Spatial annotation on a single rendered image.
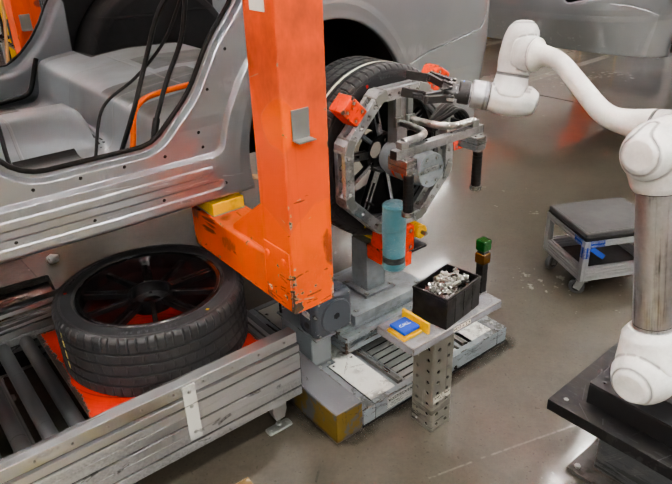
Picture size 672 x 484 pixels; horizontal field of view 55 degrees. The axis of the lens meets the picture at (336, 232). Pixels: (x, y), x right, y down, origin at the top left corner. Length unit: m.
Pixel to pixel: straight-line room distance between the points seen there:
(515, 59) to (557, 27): 2.60
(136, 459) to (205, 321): 0.46
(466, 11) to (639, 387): 1.81
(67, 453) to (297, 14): 1.37
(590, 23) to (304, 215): 3.06
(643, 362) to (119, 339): 1.51
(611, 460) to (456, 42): 1.79
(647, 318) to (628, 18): 3.01
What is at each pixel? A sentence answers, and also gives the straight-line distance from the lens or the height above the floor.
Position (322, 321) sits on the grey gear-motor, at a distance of 2.41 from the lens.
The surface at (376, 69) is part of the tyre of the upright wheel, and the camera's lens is 2.34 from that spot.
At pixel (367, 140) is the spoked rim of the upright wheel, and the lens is 2.40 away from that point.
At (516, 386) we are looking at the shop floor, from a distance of 2.68.
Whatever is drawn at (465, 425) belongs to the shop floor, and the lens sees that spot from 2.48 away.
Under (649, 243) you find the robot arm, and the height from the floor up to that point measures 0.91.
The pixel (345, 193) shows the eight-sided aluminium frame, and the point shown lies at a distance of 2.26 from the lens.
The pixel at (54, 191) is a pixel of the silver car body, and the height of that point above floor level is 0.92.
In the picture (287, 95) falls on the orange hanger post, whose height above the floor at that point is 1.23.
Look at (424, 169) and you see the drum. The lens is 2.28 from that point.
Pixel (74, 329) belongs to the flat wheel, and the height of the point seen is 0.50.
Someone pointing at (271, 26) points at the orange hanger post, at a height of 1.41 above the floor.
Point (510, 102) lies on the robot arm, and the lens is 2.13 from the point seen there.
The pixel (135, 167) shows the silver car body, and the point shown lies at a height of 0.93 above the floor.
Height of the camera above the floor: 1.69
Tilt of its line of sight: 27 degrees down
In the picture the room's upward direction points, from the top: 2 degrees counter-clockwise
